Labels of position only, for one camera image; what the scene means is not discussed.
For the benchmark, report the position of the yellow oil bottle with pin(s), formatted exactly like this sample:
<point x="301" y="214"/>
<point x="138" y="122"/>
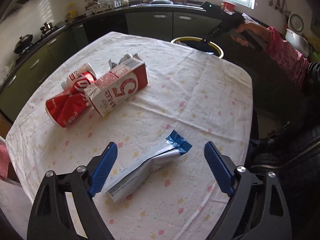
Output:
<point x="72" y="11"/>

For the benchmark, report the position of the black gas stove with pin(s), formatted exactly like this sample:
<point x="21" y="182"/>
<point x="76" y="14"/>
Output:
<point x="42" y="38"/>

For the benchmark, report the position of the white rice cooker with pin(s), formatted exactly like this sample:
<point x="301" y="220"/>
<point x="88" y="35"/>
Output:
<point x="297" y="37"/>

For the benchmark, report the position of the red checked apron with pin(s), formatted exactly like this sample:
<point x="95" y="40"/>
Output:
<point x="3" y="160"/>

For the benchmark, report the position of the white dish rack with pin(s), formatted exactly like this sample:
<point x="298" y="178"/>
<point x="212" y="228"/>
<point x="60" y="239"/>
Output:
<point x="107" y="5"/>

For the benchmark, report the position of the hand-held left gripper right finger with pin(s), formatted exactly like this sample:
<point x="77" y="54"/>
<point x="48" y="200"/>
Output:
<point x="217" y="167"/>

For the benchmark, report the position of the white yogurt bottle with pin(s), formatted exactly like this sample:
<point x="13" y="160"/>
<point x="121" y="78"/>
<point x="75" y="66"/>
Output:
<point x="75" y="76"/>

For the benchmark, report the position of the red cup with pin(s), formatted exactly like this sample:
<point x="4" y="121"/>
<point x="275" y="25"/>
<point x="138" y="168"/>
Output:
<point x="228" y="5"/>

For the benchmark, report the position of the crushed red soda can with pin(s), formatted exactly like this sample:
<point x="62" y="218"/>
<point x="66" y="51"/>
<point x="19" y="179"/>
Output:
<point x="67" y="105"/>

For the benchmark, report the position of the person's right hand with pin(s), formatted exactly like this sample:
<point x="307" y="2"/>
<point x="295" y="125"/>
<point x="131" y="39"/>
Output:
<point x="255" y="28"/>

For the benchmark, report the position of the blue bin with yellow rim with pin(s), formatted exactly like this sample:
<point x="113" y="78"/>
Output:
<point x="220" y="50"/>

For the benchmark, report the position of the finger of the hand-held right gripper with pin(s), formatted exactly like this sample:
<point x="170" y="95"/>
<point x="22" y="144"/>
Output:
<point x="205" y="40"/>

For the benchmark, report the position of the white plastic bags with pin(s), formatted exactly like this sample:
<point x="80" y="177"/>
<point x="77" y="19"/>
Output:
<point x="5" y="71"/>

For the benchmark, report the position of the floral white tablecloth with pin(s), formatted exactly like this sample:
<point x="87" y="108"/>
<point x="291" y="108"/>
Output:
<point x="175" y="92"/>

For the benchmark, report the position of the person's right forearm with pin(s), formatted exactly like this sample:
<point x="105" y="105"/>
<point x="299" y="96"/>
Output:
<point x="287" y="57"/>

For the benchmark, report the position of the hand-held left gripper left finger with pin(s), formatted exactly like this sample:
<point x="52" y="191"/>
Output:
<point x="103" y="167"/>

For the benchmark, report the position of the red and white milk carton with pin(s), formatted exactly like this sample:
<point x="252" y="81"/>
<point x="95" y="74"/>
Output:
<point x="120" y="87"/>

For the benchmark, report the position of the black wok with lid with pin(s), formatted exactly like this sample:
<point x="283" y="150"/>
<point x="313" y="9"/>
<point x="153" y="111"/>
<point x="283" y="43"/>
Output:
<point x="23" y="43"/>

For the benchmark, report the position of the green base cabinet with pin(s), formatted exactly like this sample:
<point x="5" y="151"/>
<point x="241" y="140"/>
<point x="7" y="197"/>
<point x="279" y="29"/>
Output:
<point x="150" y="22"/>

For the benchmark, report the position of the silver and blue packet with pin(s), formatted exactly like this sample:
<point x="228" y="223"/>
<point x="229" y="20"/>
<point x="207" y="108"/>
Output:
<point x="150" y="165"/>

